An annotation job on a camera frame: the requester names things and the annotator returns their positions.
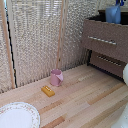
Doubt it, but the yellow rectangular block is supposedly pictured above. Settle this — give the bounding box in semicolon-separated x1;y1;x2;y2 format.
40;85;56;98

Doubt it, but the silver bar drawer handle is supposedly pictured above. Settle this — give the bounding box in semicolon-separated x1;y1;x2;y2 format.
96;54;123;68
87;35;118;46

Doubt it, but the pink plastic cup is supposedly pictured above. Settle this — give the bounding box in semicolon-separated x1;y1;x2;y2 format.
49;68;65;88

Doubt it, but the blue plastic cup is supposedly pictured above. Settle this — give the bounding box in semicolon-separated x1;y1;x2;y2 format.
104;5;122;25

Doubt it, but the white patterned plate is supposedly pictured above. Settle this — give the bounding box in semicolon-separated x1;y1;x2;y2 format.
0;101;42;128

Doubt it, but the beige woven folding screen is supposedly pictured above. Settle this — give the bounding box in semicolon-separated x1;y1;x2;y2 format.
0;0;107;94

